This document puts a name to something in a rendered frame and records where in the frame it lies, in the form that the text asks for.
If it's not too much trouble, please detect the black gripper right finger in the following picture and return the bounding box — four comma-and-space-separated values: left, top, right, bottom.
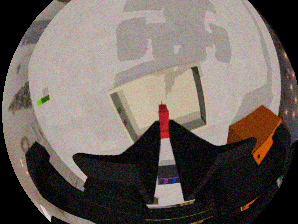
168, 120, 257, 201

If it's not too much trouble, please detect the red fuse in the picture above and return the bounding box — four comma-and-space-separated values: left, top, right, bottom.
160, 103, 169, 139

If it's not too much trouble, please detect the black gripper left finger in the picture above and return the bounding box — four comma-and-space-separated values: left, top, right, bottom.
72, 120, 161, 204

